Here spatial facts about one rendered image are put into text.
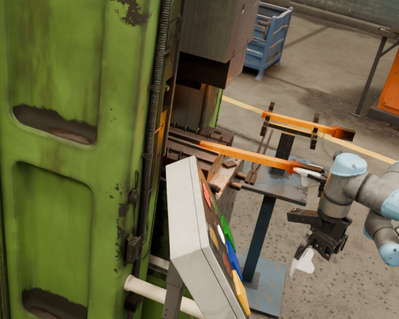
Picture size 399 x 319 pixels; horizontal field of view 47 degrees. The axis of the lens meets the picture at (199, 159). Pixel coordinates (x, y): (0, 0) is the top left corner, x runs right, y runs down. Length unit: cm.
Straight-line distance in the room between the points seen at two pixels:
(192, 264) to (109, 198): 49
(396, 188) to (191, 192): 46
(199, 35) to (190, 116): 61
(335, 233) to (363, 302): 157
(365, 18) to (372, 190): 816
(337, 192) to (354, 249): 196
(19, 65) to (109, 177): 39
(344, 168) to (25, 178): 96
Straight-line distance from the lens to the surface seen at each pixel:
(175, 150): 160
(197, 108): 185
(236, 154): 160
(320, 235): 122
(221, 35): 131
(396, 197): 112
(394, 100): 514
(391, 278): 301
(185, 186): 107
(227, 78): 140
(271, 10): 602
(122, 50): 114
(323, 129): 206
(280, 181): 211
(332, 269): 288
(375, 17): 917
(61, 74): 132
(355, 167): 112
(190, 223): 96
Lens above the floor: 178
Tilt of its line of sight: 30 degrees down
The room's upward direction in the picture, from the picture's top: 10 degrees clockwise
